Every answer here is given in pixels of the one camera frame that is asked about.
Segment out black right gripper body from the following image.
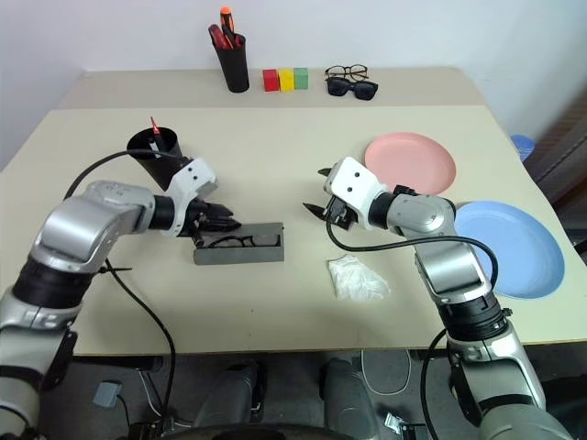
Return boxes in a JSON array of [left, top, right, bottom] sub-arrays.
[[324, 195, 360, 231]]

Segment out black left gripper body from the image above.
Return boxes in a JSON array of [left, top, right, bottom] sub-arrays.
[[180, 198, 211, 248]]

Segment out black framed glasses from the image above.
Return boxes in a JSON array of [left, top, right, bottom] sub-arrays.
[[206, 234, 282, 249]]

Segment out grey glasses case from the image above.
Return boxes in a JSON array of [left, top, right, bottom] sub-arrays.
[[192, 222, 286, 267]]

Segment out black marker cup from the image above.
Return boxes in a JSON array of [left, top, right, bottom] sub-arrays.
[[126, 127, 192, 192]]

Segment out brown framed glasses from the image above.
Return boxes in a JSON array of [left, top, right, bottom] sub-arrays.
[[324, 63, 371, 81]]

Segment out white crumpled tissue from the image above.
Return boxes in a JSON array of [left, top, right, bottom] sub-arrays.
[[327, 255, 393, 302]]

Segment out pink plate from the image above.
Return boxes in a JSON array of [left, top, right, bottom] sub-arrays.
[[364, 131, 458, 196]]

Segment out black sunglasses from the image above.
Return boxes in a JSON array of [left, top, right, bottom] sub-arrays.
[[326, 76, 381, 103]]

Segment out red capped marker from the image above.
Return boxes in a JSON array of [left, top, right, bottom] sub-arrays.
[[148, 115, 162, 152]]

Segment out tall black tool holder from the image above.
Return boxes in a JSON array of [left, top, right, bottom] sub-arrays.
[[215, 32, 251, 94]]

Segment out black table crossbar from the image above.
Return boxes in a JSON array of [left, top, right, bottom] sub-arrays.
[[70, 355, 165, 375]]

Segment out dark rounded grey shape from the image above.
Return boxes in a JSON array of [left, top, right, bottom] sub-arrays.
[[319, 357, 382, 433], [194, 359, 268, 428]]

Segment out blue plate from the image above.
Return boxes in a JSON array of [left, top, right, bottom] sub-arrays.
[[451, 199, 566, 301]]

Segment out blue round container lid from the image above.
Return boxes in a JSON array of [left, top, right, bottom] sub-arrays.
[[509, 133, 538, 162]]

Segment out small grey box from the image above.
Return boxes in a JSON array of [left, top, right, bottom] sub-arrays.
[[92, 380, 124, 409]]

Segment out dark brown furniture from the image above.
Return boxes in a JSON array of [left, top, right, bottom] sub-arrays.
[[526, 98, 587, 258]]

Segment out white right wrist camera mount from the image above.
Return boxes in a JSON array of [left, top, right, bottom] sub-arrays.
[[323, 156, 392, 230]]

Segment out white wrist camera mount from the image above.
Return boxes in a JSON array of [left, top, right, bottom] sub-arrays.
[[164, 157, 219, 237], [323, 156, 392, 230]]

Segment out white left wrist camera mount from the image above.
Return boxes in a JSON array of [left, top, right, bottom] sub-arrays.
[[164, 157, 219, 237]]

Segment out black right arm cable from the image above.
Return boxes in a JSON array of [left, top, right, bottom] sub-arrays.
[[324, 218, 500, 440]]

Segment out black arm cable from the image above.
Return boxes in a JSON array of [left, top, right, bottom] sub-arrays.
[[62, 150, 194, 427], [324, 218, 500, 440]]

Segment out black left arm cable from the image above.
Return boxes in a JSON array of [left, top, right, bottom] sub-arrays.
[[62, 150, 194, 427]]

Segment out white floor cable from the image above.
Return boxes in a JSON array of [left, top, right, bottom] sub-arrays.
[[360, 349, 412, 396]]

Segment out metal floor bracket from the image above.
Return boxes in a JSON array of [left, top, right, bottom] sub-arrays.
[[383, 412, 428, 440]]

